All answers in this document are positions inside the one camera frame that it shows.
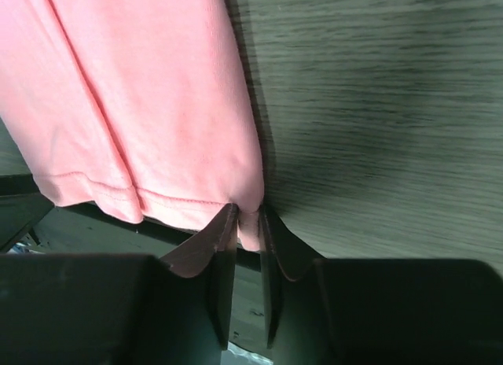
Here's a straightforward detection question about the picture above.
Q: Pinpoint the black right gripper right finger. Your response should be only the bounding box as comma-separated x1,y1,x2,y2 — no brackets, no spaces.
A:
259,206,502,364

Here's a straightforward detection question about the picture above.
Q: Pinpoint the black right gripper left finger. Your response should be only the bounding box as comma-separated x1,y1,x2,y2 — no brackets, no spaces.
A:
1,204,238,364

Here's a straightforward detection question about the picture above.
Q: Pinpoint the pink t shirt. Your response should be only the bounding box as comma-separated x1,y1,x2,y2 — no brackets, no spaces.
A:
1,0,264,251

